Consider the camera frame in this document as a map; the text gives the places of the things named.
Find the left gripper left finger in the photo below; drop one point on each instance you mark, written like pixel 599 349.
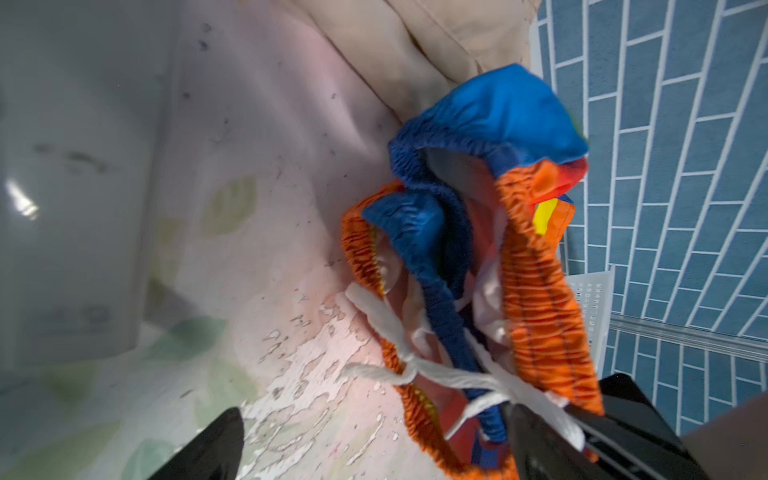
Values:
pixel 214 454

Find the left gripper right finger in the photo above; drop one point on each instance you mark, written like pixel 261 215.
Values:
pixel 538 450

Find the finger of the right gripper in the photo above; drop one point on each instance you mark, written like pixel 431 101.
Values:
pixel 631 439

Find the rainbow coloured shorts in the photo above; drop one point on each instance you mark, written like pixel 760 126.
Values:
pixel 455 268

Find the beige shorts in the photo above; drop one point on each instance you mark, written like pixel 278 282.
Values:
pixel 412 53

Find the white plastic basket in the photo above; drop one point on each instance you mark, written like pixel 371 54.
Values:
pixel 594 293

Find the clear plastic tube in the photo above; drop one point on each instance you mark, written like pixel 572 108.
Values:
pixel 88 89

